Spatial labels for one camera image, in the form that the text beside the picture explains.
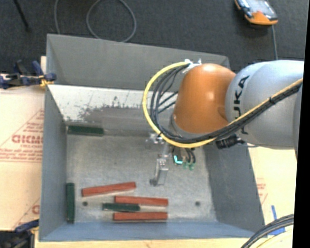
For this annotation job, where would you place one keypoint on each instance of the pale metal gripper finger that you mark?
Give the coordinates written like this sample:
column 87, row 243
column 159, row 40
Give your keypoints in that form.
column 163, row 176
column 156, row 171

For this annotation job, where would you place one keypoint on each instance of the grey metal bin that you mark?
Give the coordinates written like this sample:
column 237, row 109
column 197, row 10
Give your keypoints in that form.
column 130, row 167

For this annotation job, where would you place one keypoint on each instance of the red-brown flat block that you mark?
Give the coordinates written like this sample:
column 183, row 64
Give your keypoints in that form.
column 108, row 189
column 140, row 216
column 141, row 200

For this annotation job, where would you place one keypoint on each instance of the dark green flat block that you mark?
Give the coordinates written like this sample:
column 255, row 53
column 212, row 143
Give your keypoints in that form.
column 121, row 207
column 85, row 130
column 70, row 202

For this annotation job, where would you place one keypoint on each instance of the brown cardboard board, red print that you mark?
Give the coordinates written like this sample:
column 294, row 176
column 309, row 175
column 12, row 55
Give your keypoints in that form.
column 16, row 169

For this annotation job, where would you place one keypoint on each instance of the black cylinder on white bracket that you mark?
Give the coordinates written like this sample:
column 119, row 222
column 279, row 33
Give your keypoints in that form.
column 225, row 142

